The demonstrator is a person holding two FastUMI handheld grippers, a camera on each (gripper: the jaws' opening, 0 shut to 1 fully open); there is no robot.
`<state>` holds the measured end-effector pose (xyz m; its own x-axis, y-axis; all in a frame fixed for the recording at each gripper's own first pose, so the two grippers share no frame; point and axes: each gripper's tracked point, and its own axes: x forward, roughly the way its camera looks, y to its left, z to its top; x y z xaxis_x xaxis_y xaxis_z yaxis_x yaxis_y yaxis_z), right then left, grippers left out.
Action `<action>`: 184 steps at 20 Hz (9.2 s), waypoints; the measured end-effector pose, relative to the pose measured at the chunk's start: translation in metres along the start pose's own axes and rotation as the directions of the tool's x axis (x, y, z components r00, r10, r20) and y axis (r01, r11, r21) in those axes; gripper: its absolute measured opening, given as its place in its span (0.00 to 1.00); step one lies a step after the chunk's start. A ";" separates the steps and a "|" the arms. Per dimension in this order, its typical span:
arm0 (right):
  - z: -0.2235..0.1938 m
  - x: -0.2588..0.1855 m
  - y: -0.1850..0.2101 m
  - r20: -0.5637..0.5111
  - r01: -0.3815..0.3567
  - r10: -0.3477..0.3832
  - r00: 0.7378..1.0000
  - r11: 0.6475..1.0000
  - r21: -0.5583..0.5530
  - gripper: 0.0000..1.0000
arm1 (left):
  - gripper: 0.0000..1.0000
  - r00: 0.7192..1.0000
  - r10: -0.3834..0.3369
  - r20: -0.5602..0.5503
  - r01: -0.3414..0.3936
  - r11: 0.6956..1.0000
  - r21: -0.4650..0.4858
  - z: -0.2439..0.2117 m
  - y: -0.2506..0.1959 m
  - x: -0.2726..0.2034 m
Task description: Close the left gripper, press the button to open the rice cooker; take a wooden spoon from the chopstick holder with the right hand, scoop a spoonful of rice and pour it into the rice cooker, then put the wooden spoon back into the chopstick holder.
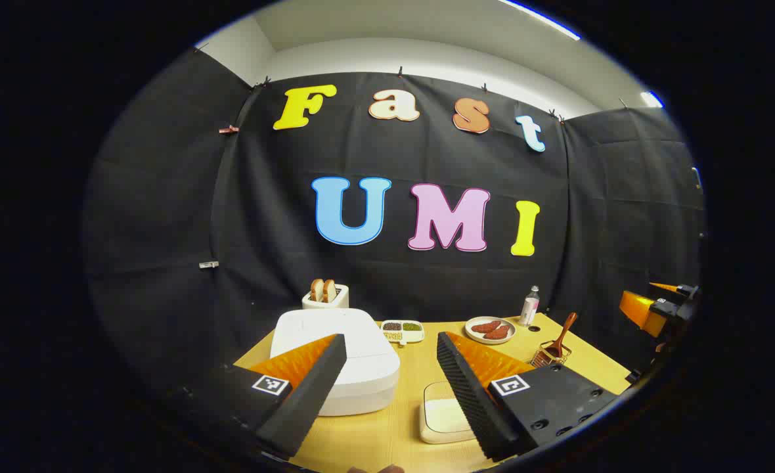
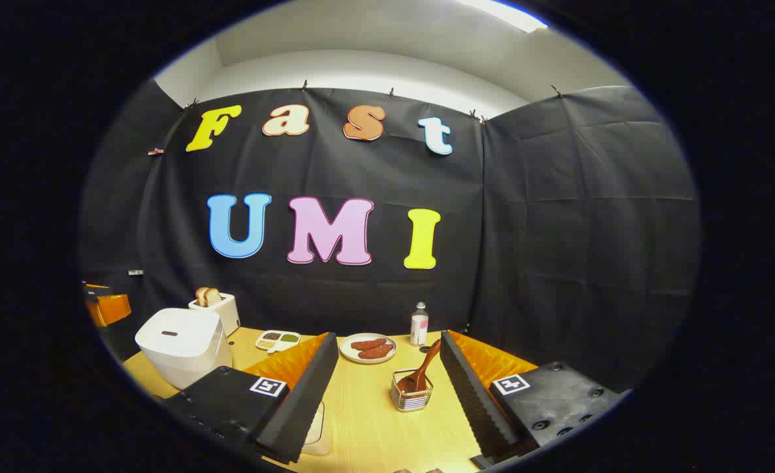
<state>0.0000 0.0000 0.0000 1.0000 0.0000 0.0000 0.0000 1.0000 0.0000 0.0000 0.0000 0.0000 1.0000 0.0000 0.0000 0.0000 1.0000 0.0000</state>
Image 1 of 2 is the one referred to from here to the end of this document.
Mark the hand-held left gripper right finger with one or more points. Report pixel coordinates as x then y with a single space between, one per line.
473 401

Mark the divided white dish of beans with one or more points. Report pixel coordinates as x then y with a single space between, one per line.
402 328

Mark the red cloth clip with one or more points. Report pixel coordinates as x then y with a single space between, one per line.
228 129

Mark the white toaster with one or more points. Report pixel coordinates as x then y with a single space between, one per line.
335 305

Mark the clear tray of rice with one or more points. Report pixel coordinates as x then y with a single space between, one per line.
443 417

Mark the toasted bread slice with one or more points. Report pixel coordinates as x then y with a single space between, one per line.
316 290
330 291

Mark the reddish brown sausage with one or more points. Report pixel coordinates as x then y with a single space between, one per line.
497 333
486 326

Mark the black backdrop cloth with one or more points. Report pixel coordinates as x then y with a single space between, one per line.
164 230

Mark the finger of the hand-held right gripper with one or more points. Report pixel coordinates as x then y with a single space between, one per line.
640 312
673 288

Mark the white rice cooker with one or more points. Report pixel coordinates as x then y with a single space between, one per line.
351 335

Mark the brown wooden spoon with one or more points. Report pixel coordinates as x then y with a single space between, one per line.
563 332

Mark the short ceiling light strip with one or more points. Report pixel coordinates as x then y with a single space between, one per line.
651 99

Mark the clear plastic bottle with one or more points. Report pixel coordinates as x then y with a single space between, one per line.
529 309

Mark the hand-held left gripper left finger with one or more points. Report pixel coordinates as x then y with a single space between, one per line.
309 394

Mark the round white plate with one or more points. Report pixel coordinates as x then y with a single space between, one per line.
474 336

